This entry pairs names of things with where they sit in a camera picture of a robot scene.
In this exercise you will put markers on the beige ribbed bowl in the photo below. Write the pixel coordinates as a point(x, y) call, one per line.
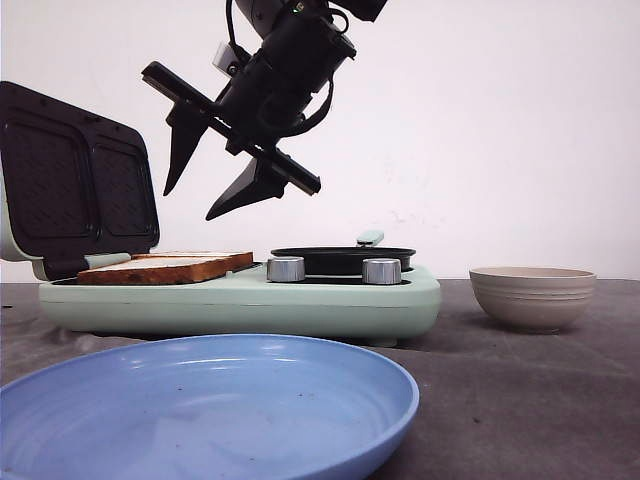
point(535, 299)

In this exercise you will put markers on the white bread slice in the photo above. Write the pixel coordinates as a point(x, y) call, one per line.
point(235, 258)
point(158, 271)

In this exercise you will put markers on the left silver control knob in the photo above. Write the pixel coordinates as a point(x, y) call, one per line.
point(286, 269)

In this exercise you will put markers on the mint green breakfast maker base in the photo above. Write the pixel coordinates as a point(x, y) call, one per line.
point(246, 302)

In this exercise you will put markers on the right silver control knob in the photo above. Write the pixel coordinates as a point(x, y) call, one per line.
point(381, 271)

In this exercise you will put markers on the blue round plate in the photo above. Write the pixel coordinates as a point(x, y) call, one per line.
point(211, 407)

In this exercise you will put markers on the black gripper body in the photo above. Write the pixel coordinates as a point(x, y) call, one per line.
point(265, 100)

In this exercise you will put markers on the black round frying pan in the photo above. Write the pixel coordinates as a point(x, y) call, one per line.
point(347, 260)

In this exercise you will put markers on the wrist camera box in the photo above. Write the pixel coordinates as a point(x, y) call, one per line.
point(229, 58)

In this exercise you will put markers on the silver control knob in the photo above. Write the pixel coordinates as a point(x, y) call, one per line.
point(286, 269)
point(381, 271)

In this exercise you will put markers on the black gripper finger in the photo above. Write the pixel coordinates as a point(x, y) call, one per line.
point(258, 181)
point(188, 124)

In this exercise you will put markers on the mint green hinged lid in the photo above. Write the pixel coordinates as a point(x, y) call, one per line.
point(76, 186)

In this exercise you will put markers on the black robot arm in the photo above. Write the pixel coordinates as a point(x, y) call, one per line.
point(249, 22)

